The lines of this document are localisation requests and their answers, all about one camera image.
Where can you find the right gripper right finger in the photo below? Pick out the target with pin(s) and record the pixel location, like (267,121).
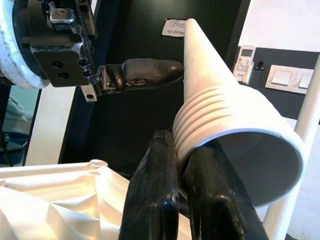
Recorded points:
(215,212)

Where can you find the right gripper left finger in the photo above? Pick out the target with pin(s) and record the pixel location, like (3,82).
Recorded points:
(152,200)

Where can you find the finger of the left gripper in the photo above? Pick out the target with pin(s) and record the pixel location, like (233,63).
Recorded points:
(150,71)

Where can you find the white plastic table leg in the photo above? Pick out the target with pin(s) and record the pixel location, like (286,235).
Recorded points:
(307,120)
(212,82)

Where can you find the white plastic table top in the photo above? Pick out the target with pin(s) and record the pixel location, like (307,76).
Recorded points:
(50,195)

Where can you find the black door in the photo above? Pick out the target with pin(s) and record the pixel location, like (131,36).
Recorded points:
(140,112)

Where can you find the white paper office sign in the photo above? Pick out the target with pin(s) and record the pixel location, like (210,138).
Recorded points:
(173,27)

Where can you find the white air conditioner remote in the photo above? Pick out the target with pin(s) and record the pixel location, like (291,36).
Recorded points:
(245,62)

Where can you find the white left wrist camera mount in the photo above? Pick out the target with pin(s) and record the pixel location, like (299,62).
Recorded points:
(10,62)

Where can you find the small black wall hook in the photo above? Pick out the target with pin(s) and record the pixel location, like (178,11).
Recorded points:
(260,65)

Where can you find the white wall switch panel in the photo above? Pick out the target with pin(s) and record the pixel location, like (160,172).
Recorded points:
(281,78)

